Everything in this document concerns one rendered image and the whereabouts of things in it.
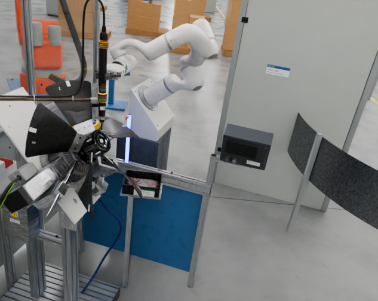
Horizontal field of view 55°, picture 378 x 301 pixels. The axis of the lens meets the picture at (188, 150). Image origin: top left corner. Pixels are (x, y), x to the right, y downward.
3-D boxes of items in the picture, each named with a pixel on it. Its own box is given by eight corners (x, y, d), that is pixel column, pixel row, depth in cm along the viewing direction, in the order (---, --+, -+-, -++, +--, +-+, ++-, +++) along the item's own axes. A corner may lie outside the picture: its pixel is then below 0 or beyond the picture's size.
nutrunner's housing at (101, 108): (98, 123, 179) (100, 25, 158) (97, 120, 182) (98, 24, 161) (106, 123, 180) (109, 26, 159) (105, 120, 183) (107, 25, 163)
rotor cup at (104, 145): (85, 169, 175) (104, 159, 169) (67, 144, 171) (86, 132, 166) (100, 156, 187) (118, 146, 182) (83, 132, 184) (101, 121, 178)
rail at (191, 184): (76, 161, 239) (75, 150, 236) (79, 159, 243) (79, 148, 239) (209, 196, 223) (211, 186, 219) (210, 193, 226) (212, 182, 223)
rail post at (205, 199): (186, 286, 259) (202, 194, 224) (188, 282, 263) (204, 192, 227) (191, 288, 258) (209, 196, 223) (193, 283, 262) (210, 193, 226)
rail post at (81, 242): (77, 252, 275) (76, 161, 239) (79, 248, 278) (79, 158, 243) (82, 253, 274) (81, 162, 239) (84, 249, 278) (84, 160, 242)
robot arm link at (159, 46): (156, 20, 178) (104, 48, 186) (172, 51, 183) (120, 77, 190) (160, 20, 187) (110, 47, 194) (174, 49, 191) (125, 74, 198)
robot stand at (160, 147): (126, 217, 318) (133, 118, 276) (159, 226, 313) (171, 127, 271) (112, 239, 292) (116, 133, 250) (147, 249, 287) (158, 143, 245)
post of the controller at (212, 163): (205, 184, 221) (211, 155, 212) (206, 181, 223) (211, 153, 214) (210, 185, 220) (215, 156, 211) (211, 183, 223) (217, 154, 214)
